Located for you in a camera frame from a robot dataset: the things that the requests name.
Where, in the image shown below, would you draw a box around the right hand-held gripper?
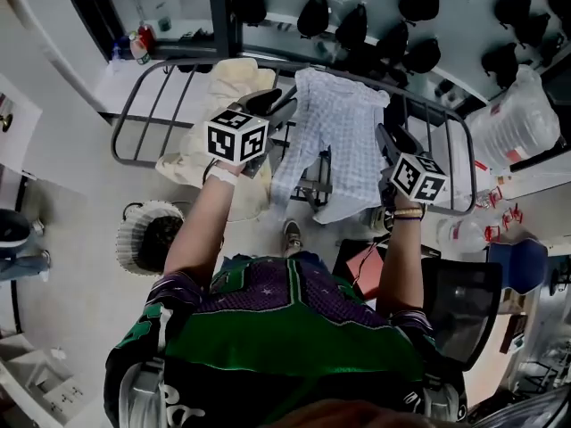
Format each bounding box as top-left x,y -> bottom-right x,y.
375,123 -> 450,213

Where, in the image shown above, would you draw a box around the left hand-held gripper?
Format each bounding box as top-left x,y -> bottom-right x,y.
203,87 -> 299,178

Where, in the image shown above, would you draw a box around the light blue checked shirt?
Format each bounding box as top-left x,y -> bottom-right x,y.
269,67 -> 393,226

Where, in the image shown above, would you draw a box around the cream yellow clothes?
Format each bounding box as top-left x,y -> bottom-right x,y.
154,56 -> 278,223

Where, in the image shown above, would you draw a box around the grey metal drying rack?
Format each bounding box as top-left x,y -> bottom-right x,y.
111,58 -> 479,218

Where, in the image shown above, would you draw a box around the black garment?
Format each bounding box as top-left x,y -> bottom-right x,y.
136,214 -> 186,273

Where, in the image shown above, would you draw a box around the person's right forearm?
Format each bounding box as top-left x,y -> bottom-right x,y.
377,207 -> 426,319

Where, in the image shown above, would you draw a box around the person's left forearm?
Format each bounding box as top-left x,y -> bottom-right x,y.
163,167 -> 238,285

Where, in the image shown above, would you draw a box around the white wristband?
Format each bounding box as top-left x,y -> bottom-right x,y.
203,169 -> 241,187

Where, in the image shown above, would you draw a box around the small clear water jug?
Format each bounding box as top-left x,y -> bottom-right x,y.
436,218 -> 489,255

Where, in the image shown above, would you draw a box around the large clear water jug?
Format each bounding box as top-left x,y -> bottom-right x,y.
468,63 -> 563,172

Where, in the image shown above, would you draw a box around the cluster of red clips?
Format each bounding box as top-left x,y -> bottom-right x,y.
474,184 -> 526,245

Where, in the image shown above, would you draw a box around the person's left shoe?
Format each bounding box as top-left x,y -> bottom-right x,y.
283,219 -> 306,259

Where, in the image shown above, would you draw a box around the red box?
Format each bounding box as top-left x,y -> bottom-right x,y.
345,243 -> 388,303

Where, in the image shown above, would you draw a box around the red drink bottle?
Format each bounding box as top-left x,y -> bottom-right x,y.
137,22 -> 158,54

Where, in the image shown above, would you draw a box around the green label drink bottle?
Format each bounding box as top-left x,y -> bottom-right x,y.
128,31 -> 151,67

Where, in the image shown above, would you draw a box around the blue chair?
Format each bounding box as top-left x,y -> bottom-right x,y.
488,237 -> 550,295

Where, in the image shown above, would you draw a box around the black mesh office chair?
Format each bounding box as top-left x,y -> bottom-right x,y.
334,238 -> 505,373

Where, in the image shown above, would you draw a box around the white ribbed laundry basket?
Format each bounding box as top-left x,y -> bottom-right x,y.
115,199 -> 187,277

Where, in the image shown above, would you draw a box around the person's green purple jersey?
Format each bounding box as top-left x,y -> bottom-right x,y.
103,254 -> 470,428

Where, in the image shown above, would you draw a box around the yellow beaded bracelet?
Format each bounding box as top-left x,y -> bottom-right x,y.
392,207 -> 426,222

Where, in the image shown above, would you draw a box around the black window frame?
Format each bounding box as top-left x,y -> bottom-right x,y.
57,0 -> 245,70

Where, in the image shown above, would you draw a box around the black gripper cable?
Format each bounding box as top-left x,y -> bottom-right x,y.
351,233 -> 394,285

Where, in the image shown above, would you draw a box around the pale wall board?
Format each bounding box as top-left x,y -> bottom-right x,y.
236,0 -> 571,102

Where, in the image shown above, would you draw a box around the grey shoulder strap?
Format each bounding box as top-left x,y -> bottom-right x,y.
118,309 -> 169,428
421,374 -> 460,423

